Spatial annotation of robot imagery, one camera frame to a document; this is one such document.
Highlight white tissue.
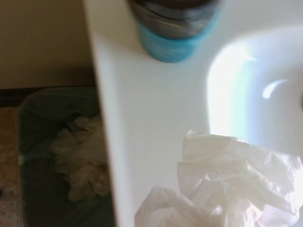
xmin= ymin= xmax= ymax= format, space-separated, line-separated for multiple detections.
xmin=134 ymin=129 xmax=303 ymax=227

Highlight crumpled tissues in bin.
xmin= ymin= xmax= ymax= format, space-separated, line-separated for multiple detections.
xmin=49 ymin=115 xmax=111 ymax=202

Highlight trash bin with green bag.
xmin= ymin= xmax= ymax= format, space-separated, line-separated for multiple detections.
xmin=17 ymin=88 xmax=117 ymax=227

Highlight white sink vanity top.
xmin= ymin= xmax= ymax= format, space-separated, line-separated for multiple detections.
xmin=82 ymin=0 xmax=303 ymax=227

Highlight blue bottle with dark cap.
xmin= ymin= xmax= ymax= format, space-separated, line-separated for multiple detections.
xmin=126 ymin=0 xmax=223 ymax=63

